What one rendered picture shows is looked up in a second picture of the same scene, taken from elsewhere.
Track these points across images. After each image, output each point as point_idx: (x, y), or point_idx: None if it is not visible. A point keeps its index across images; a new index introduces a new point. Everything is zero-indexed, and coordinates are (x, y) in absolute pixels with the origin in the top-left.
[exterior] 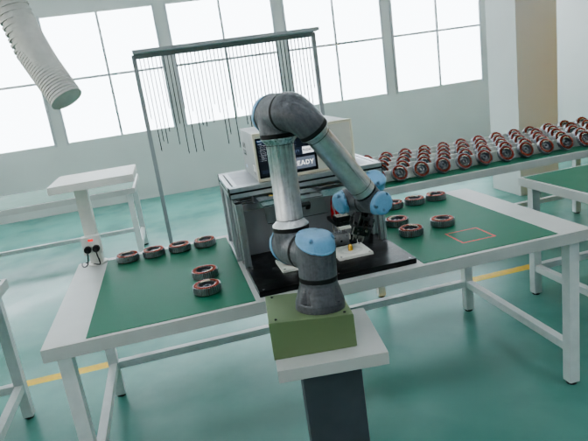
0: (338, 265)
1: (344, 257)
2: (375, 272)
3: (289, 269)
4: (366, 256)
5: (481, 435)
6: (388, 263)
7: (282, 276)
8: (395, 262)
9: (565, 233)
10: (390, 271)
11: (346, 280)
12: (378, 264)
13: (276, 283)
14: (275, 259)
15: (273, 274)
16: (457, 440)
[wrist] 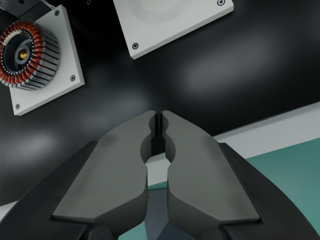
0: (129, 91)
1: (143, 50)
2: (234, 131)
3: (25, 107)
4: (208, 33)
5: (313, 142)
6: (282, 109)
7: (19, 130)
8: (314, 98)
9: None
10: (284, 136)
11: (155, 168)
12: (247, 110)
13: (10, 174)
14: (7, 25)
15: (5, 115)
16: (286, 147)
